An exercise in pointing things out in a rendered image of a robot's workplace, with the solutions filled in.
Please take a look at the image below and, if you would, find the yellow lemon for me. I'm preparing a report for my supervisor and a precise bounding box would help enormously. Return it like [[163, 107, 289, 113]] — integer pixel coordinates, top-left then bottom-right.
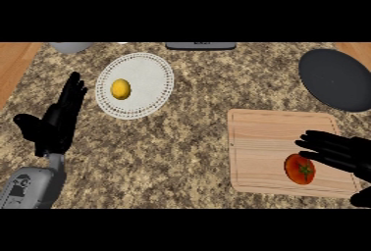
[[112, 77, 134, 101]]

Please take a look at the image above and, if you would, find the grey round container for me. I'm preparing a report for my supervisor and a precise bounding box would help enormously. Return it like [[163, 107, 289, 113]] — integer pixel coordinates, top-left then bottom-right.
[[48, 41, 97, 55]]

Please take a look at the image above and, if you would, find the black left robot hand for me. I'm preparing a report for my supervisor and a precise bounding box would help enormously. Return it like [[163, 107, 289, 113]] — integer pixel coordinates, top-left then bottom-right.
[[12, 71, 91, 158]]

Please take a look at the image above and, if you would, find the red tomato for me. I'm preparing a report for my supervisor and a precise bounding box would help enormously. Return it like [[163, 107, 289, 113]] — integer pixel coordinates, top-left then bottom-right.
[[283, 153, 318, 186]]

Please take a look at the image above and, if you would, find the dark grey pan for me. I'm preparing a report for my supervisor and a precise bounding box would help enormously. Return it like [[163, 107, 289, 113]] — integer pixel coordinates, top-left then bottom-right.
[[298, 48, 371, 113]]

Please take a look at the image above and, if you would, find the dark grey flat appliance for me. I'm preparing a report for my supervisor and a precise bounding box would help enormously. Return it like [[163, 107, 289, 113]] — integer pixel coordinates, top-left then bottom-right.
[[165, 41, 239, 51]]

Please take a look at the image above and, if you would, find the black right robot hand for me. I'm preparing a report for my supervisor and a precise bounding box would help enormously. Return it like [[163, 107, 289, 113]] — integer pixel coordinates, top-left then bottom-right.
[[295, 129, 371, 208]]

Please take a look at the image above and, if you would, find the wooden cutting board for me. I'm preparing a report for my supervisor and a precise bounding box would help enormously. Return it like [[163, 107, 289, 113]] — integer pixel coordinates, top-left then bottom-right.
[[227, 108, 364, 199]]

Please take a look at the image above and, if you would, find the white round placemat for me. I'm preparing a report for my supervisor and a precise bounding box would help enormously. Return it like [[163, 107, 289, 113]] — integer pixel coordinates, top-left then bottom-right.
[[95, 52, 177, 121]]

